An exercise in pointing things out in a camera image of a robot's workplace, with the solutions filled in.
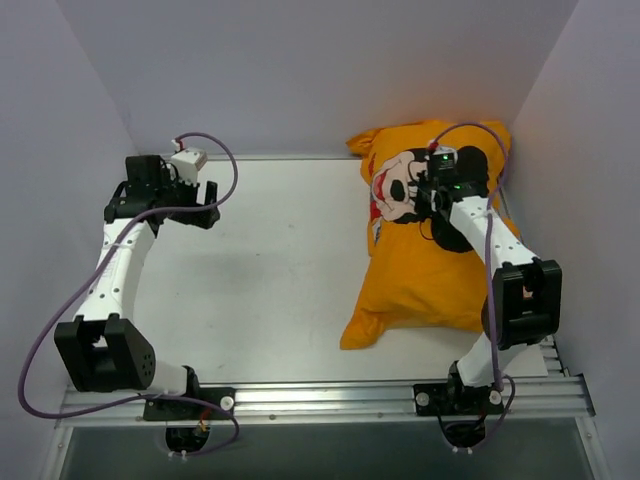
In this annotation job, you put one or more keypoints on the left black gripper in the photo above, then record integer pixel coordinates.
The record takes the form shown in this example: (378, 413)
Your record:
(195, 210)

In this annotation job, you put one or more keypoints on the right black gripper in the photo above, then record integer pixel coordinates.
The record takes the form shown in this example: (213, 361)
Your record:
(426, 181)

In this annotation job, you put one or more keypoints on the yellow cartoon pillowcase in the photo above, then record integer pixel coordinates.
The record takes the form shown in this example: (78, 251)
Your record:
(411, 281)

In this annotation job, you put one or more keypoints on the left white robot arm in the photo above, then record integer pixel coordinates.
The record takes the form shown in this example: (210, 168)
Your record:
(101, 347)

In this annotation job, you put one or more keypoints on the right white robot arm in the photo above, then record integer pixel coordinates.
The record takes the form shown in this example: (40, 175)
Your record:
(523, 300)

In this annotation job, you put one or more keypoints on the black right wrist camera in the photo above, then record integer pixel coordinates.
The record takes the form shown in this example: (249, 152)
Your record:
(442, 164)

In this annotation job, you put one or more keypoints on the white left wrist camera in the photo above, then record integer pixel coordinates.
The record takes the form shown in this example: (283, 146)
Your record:
(188, 163)

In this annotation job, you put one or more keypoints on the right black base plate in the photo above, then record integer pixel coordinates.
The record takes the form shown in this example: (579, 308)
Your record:
(444, 399)

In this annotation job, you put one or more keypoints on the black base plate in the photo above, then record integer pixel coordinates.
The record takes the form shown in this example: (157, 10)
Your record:
(444, 399)
(214, 404)

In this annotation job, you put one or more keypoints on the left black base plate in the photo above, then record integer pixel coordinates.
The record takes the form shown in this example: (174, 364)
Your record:
(214, 404)

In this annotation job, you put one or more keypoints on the aluminium front rail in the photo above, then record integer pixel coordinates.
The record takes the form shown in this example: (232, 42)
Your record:
(552, 397)

